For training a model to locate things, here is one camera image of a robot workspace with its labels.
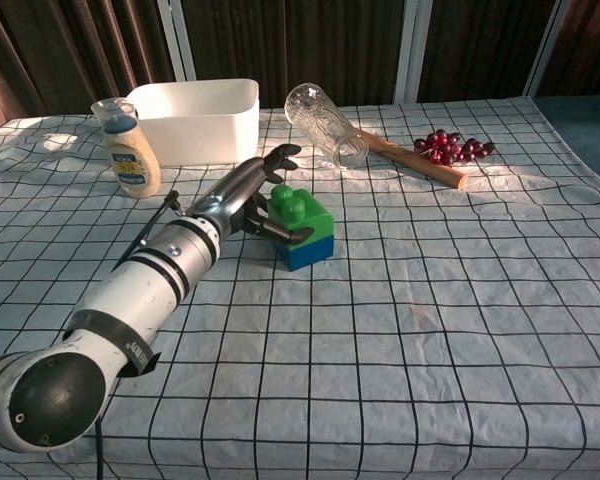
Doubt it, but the clear glass jar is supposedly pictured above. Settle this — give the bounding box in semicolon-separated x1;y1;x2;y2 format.
284;82;370;169

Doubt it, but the green toy block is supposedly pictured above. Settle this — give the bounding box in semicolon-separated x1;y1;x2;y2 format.
265;184;336;250

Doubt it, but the white frame post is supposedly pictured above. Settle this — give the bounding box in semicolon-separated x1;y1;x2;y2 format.
522;0;577;98
155;0;198;83
392;0;434;105

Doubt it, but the white plastic bin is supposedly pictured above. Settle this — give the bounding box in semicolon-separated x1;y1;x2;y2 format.
125;78;261;168

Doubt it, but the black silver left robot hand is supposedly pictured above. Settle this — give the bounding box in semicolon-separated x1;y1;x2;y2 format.
188;143;315;247

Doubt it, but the red grape bunch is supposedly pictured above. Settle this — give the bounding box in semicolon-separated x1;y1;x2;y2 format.
412;129;496;167

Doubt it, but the dark brown curtain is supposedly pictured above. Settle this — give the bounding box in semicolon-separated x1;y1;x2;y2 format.
0;0;600;136

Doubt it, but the white grid tablecloth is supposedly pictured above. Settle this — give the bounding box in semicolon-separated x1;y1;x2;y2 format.
0;96;600;480

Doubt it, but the wooden rolling pin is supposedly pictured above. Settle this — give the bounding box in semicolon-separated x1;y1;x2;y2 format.
357;128;469;191

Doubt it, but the blue toy block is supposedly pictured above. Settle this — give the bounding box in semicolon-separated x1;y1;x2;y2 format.
274;235;336;273

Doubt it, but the mayonnaise squeeze bottle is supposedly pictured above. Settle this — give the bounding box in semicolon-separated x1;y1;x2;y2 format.
90;97;162;200

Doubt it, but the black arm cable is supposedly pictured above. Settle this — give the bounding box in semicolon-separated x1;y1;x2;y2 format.
111;190;185;274

